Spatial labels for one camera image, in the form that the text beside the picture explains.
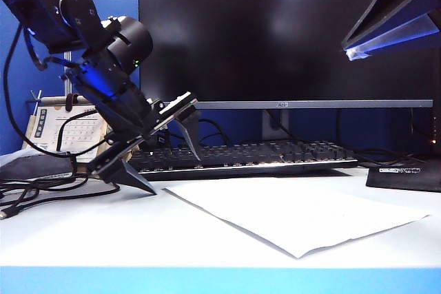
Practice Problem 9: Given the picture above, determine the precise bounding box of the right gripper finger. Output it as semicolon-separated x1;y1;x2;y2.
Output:
340;0;441;63

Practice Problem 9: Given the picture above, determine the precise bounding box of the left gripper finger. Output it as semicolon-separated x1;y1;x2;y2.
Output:
176;108;203;162
99;156;158;196

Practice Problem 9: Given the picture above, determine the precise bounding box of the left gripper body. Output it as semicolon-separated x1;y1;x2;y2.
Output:
65;49;199;176

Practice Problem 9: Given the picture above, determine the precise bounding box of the white printed paper sheet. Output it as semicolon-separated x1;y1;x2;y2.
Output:
161;183;431;260

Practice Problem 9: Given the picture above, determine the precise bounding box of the white paper calendar card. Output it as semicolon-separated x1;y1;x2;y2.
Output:
29;106;107;162

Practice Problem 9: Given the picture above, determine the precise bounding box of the wooden organizer rod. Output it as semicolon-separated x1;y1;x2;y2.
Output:
26;96;96;106

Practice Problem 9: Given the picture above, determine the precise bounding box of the black mechanical keyboard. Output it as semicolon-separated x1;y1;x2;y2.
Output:
127;139;360;181

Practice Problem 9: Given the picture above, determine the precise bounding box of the black HSD side monitor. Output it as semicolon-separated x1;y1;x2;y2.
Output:
411;28;441;166

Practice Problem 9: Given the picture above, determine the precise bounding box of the grey monitor stand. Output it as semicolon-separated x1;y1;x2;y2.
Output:
263;108;290;142

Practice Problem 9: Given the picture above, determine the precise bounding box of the black soft pouch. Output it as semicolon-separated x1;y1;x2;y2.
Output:
0;154;75;181

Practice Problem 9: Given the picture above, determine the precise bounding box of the large black computer monitor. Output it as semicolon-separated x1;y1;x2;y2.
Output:
138;0;434;109

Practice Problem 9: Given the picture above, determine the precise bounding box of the black mouse pad with label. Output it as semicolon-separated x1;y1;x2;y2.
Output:
365;165;441;193

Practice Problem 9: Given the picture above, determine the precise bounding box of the black looped table cable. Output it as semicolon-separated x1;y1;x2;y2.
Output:
0;171;121;212

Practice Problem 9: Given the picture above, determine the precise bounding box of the black coiled cable behind keyboard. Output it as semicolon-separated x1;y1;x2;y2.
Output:
198;118;232;149

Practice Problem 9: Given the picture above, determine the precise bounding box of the aluminium partition post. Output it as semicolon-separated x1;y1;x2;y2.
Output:
63;51;72;97

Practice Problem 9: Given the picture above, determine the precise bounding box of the black monitor cable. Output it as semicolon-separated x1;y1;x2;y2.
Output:
336;108;427;167

